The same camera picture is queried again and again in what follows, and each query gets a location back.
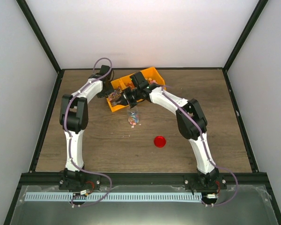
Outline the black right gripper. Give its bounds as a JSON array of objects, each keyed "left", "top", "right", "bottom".
[{"left": 120, "top": 87, "right": 142, "bottom": 108}]

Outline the clear plastic jar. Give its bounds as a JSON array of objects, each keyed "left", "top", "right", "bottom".
[{"left": 127, "top": 106, "right": 140, "bottom": 126}]

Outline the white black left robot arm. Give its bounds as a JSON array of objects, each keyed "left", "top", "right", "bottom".
[{"left": 59, "top": 65, "right": 112, "bottom": 172}]

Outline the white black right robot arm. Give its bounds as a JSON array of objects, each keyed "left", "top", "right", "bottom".
[{"left": 112, "top": 72, "right": 219, "bottom": 189}]

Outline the red jar lid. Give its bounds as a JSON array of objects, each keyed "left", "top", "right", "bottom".
[{"left": 154, "top": 136, "right": 166, "bottom": 148}]

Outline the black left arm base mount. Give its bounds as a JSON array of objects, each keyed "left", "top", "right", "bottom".
[{"left": 59, "top": 169, "right": 101, "bottom": 191}]

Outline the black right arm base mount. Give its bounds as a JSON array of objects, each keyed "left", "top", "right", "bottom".
[{"left": 183, "top": 173, "right": 227, "bottom": 192}]

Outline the light blue slotted cable duct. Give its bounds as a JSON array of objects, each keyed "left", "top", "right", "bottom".
[{"left": 24, "top": 192, "right": 202, "bottom": 203}]

